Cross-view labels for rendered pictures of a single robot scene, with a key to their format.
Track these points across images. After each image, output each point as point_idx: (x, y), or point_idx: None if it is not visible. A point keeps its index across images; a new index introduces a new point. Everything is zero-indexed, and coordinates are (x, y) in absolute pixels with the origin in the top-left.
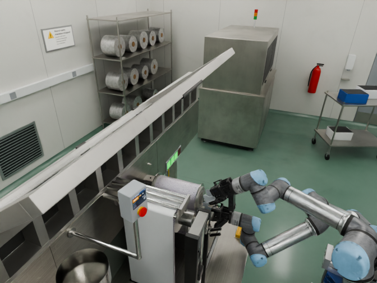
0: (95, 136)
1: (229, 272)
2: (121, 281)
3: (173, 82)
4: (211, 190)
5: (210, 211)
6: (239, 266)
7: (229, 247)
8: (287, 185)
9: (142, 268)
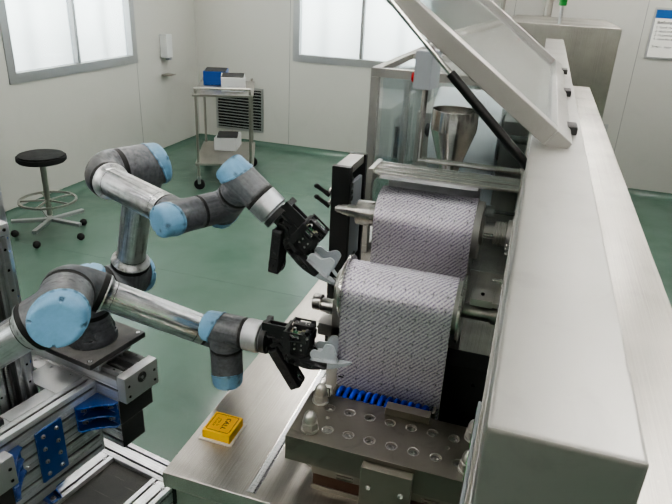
0: (572, 102)
1: (275, 368)
2: None
3: (602, 246)
4: (326, 226)
5: (334, 164)
6: (252, 374)
7: (263, 404)
8: (166, 197)
9: None
